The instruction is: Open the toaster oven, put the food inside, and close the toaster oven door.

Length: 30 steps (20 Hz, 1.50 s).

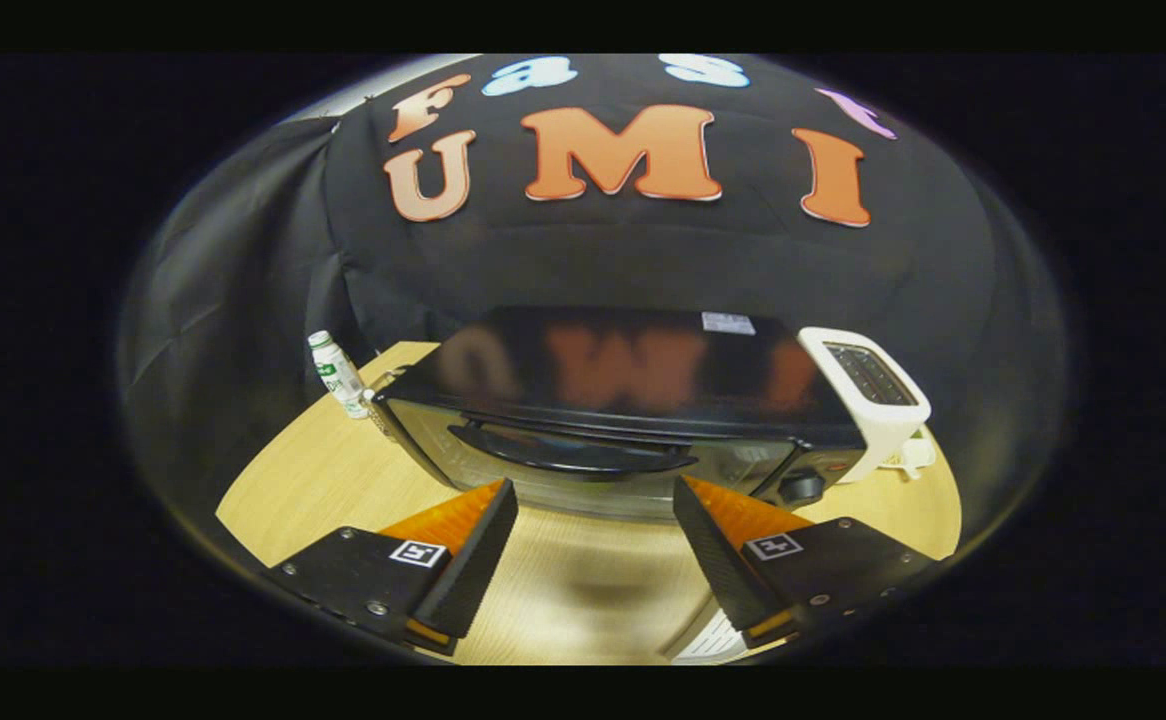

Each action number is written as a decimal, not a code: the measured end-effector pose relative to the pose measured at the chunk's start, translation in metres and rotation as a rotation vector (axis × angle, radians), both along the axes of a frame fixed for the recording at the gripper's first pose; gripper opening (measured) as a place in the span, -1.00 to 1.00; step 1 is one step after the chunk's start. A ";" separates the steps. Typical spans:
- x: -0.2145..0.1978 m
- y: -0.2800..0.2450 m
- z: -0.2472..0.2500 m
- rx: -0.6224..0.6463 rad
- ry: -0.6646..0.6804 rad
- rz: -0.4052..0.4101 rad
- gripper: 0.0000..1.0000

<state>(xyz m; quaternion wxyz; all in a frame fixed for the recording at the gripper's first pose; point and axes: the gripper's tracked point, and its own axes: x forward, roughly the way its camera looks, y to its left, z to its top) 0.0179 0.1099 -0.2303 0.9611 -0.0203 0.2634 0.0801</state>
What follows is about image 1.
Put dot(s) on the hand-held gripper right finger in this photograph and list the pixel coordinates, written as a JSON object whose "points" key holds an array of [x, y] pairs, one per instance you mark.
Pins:
{"points": [[718, 560]]}

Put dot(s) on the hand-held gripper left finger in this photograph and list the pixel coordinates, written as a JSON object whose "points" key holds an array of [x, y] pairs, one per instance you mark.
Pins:
{"points": [[473, 560]]}

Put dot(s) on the black toaster oven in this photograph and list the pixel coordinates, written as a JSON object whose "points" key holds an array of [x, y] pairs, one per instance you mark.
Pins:
{"points": [[643, 400]]}

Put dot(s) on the white pop-up toaster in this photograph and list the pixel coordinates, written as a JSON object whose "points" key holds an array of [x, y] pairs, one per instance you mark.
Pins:
{"points": [[883, 430]]}

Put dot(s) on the white ribbed tray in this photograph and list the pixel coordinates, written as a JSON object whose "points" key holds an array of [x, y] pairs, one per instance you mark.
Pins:
{"points": [[713, 640]]}

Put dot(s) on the white divided dish of beans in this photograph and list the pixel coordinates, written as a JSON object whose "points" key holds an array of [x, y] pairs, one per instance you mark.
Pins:
{"points": [[915, 455]]}

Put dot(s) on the white bottle with green label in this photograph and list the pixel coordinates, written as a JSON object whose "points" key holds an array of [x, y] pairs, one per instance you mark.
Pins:
{"points": [[338, 375]]}

